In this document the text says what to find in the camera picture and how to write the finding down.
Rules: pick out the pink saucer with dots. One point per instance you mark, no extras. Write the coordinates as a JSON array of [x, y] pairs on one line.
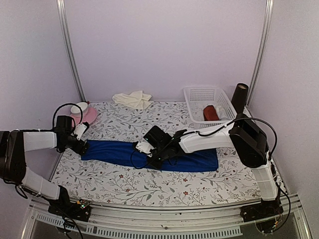
[[89, 117]]

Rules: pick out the aluminium frame post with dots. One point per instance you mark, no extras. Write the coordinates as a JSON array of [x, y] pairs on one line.
[[69, 49], [260, 53]]

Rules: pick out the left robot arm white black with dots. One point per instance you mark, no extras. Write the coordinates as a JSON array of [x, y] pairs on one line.
[[13, 167]]

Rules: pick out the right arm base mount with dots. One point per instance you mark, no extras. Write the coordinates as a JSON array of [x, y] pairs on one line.
[[261, 210]]

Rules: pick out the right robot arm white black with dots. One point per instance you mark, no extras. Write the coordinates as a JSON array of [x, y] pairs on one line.
[[242, 133]]

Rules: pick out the white teacup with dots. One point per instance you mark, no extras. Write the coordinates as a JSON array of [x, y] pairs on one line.
[[79, 109]]

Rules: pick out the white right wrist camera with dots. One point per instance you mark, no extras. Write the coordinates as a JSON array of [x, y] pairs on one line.
[[144, 147]]

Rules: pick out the dark brown cylinder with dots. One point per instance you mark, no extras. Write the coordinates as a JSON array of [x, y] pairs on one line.
[[239, 97]]

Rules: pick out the clear plastic item in basket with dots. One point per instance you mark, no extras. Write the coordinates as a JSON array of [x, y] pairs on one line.
[[221, 113]]

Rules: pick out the blue microfibre towel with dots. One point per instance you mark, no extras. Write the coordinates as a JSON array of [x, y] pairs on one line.
[[122, 153]]

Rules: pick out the left aluminium frame post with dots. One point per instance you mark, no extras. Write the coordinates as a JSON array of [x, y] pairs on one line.
[[69, 49]]

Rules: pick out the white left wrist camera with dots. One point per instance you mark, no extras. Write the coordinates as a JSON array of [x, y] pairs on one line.
[[80, 129]]

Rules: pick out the aluminium front rail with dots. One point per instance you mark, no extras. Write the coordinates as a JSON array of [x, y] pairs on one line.
[[109, 221]]

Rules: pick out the floral patterned table mat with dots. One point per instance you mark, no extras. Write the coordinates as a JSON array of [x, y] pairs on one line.
[[135, 185]]

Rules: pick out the right aluminium frame post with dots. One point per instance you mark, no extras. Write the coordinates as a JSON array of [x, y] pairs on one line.
[[260, 53]]

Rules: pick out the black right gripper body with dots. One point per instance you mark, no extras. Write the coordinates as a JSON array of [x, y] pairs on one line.
[[157, 164]]

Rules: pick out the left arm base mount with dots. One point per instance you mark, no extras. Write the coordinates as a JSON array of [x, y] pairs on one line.
[[70, 210]]

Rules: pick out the red-brown rolled towel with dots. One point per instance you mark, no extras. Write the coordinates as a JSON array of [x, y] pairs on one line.
[[209, 113]]

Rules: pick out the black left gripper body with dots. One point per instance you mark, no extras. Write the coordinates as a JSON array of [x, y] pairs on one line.
[[76, 148]]

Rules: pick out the cream crumpled cloth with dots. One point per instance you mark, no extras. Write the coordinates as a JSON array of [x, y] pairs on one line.
[[135, 100]]

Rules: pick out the white perforated plastic basket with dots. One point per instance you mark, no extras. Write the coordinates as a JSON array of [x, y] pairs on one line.
[[197, 98]]

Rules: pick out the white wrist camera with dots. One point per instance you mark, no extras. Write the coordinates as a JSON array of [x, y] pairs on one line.
[[80, 129], [144, 147]]

